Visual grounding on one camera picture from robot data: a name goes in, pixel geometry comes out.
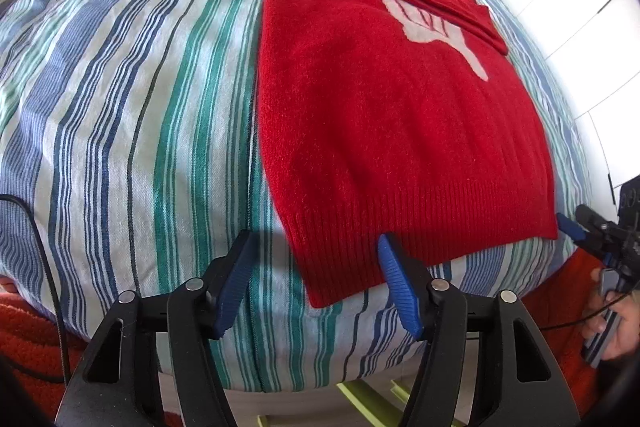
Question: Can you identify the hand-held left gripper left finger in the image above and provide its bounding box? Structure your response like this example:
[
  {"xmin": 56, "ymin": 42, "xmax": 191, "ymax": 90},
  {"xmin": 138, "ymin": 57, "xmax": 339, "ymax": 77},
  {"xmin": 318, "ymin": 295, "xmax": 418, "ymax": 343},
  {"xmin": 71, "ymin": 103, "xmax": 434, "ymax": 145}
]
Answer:
[{"xmin": 54, "ymin": 229, "xmax": 259, "ymax": 427}]

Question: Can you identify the person's right hand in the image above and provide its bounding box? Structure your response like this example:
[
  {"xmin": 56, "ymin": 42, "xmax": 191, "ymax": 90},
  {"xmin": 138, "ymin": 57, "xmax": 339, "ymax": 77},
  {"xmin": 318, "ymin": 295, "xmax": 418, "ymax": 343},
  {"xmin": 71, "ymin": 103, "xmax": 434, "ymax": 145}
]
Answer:
[{"xmin": 581, "ymin": 266, "xmax": 640, "ymax": 362}]

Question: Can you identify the striped bed sheet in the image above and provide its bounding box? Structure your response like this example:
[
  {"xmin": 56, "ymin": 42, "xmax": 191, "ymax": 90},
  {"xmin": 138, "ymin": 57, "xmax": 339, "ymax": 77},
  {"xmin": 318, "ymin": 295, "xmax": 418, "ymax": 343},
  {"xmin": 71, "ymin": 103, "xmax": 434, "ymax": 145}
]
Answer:
[{"xmin": 0, "ymin": 0, "xmax": 598, "ymax": 394}]

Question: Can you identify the orange fuzzy rug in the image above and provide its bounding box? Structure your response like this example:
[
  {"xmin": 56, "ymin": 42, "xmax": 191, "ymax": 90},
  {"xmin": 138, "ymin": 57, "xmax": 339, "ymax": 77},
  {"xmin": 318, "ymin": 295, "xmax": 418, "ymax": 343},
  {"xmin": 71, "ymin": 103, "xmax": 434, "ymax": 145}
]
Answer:
[{"xmin": 0, "ymin": 252, "xmax": 640, "ymax": 427}]

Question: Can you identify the red sweater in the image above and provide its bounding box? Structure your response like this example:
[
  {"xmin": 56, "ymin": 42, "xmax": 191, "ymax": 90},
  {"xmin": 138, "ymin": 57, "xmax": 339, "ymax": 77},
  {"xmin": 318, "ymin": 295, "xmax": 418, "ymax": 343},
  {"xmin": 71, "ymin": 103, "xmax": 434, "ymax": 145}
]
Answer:
[{"xmin": 256, "ymin": 0, "xmax": 559, "ymax": 309}]

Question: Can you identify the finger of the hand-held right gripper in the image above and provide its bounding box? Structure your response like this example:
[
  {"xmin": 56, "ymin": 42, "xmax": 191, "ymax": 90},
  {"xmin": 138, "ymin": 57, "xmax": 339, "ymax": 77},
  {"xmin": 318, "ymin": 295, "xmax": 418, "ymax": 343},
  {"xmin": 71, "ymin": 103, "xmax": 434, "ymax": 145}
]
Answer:
[
  {"xmin": 575, "ymin": 204, "xmax": 621, "ymax": 235},
  {"xmin": 556, "ymin": 212, "xmax": 612, "ymax": 259}
]

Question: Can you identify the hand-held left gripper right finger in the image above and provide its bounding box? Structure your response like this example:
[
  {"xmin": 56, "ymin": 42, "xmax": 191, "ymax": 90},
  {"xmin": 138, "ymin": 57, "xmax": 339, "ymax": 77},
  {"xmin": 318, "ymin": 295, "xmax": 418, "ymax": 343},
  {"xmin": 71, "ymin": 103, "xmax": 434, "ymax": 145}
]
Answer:
[{"xmin": 377, "ymin": 233, "xmax": 582, "ymax": 427}]

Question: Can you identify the lime green frame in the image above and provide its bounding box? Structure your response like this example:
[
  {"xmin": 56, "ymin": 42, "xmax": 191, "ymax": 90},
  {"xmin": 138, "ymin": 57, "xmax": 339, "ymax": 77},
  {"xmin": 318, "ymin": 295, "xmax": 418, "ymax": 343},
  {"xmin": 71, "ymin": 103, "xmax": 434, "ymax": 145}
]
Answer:
[{"xmin": 254, "ymin": 379, "xmax": 418, "ymax": 427}]

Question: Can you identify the thin black cable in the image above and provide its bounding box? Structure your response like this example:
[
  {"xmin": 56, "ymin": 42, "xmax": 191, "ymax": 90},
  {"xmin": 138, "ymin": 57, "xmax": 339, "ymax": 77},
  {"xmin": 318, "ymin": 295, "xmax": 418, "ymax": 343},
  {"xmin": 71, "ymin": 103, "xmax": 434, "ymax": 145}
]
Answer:
[{"xmin": 537, "ymin": 294, "xmax": 623, "ymax": 334}]

